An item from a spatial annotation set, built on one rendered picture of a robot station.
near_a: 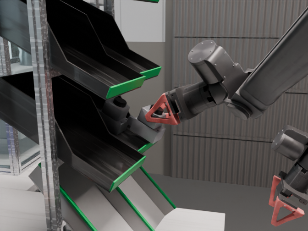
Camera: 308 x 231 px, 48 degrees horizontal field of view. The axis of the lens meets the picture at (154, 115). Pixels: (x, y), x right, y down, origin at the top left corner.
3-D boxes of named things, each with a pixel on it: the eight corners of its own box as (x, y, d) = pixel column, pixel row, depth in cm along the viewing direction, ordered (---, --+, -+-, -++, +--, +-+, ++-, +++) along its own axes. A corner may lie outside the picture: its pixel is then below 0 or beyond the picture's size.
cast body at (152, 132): (161, 139, 79) (173, 113, 77) (152, 144, 75) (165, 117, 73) (131, 120, 82) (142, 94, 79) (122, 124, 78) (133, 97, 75)
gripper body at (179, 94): (166, 92, 68) (200, 78, 65) (185, 86, 77) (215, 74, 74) (178, 123, 68) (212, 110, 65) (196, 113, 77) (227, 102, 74)
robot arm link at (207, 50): (250, 122, 61) (279, 85, 62) (220, 79, 54) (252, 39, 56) (206, 106, 71) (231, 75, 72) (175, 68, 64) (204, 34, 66)
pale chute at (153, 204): (164, 216, 90) (176, 207, 88) (143, 244, 78) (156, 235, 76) (95, 133, 92) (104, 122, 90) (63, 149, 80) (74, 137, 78)
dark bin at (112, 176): (141, 165, 71) (156, 135, 68) (109, 193, 59) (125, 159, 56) (36, 98, 77) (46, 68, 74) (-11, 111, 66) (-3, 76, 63)
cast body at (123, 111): (125, 130, 82) (136, 105, 80) (116, 135, 79) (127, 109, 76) (97, 112, 85) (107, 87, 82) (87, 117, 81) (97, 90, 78)
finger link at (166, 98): (134, 105, 73) (173, 89, 68) (150, 100, 79) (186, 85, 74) (147, 135, 73) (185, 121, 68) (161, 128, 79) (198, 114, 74)
